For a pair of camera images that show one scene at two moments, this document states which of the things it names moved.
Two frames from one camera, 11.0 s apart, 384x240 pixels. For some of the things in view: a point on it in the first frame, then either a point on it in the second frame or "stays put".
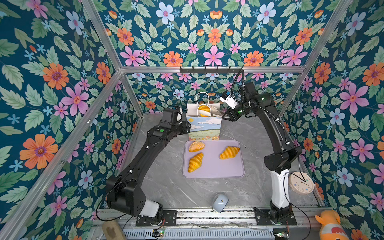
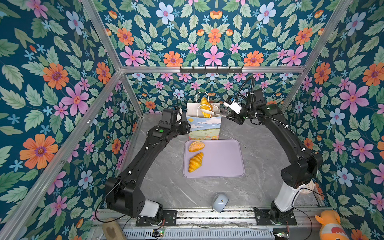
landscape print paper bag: [204, 119] stays put
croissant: [195, 162] stays put
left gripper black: [186, 128] stays put
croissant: [229, 152] -> [205, 105]
